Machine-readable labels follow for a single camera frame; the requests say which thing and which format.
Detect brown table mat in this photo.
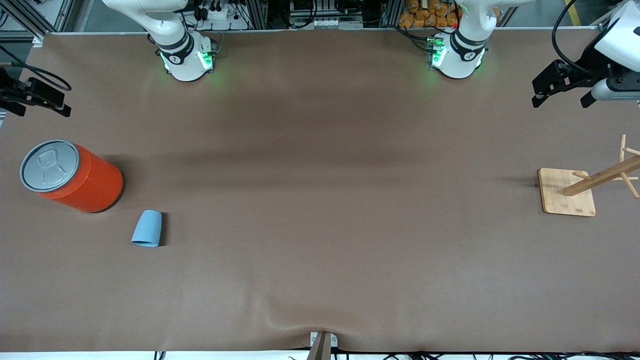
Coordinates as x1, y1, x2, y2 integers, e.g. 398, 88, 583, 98
0, 27, 640, 354

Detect white connector block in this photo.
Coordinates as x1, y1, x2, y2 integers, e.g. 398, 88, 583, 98
290, 17, 364, 30

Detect orange can with grey lid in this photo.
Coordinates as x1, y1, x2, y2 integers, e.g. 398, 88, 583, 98
19, 139, 124, 214

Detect blue cup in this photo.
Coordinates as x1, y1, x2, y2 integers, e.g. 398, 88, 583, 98
131, 210, 163, 248

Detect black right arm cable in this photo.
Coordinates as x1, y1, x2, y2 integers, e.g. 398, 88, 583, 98
0, 46, 72, 92

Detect white power strip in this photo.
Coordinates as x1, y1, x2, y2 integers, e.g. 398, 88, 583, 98
200, 5, 248, 26

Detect wooden cup rack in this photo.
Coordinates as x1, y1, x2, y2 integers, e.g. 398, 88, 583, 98
538, 134, 640, 217

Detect orange snack bags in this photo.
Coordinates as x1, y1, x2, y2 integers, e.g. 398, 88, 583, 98
398, 0, 461, 29

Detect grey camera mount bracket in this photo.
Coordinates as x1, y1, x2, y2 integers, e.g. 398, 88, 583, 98
306, 331, 339, 360

